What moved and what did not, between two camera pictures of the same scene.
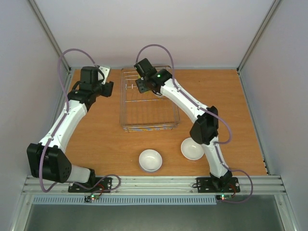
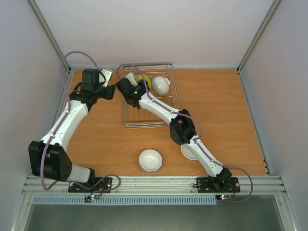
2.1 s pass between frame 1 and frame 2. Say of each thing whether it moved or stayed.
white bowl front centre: stayed
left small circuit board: stayed
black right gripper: moved
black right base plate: stayed
